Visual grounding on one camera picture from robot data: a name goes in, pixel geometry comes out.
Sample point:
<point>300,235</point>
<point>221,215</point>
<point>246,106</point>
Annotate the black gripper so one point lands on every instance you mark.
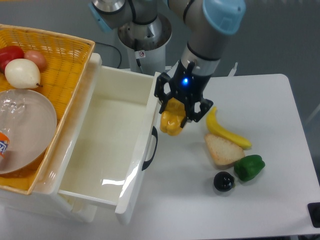
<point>188,88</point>

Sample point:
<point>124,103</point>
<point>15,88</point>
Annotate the yellow bell pepper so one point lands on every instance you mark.
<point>172,117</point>

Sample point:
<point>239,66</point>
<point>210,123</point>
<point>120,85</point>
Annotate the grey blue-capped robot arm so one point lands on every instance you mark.
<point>182,40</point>

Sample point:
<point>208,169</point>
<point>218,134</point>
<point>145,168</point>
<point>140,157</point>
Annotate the open white upper drawer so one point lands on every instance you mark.
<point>105,167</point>

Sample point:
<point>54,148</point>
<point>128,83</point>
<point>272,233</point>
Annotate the green bell pepper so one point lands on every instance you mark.
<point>248,167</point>

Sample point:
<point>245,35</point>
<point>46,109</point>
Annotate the white drawer cabinet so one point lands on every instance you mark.
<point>45,198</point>

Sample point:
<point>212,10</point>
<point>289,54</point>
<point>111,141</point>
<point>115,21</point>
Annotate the yellow banana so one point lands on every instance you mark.
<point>215,128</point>

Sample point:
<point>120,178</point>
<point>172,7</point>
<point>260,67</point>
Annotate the slice of white bread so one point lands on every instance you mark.
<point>223,151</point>

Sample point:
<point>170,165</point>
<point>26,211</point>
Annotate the dark purple plum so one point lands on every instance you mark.
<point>223,181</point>

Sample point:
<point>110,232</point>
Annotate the yellow wicker basket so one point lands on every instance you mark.
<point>67,58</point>

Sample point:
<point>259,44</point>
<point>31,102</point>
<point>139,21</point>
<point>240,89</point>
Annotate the beige plate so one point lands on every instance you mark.
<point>29,120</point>

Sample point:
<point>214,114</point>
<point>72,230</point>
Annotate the clear plastic bottle orange label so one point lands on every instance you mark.
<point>3,140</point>

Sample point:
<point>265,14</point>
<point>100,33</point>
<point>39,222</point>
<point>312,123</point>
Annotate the black device at table edge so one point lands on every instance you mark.
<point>314,213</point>

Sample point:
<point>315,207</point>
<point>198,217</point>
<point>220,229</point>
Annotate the red tomato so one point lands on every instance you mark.
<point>9,53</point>

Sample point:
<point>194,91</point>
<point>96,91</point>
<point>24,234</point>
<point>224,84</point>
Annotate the black drawer handle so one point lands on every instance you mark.
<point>153,145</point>

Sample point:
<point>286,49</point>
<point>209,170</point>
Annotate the white table clamp bracket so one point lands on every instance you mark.
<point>233,70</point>

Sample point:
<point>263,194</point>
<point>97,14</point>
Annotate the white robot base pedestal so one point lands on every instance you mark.
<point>146,44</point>

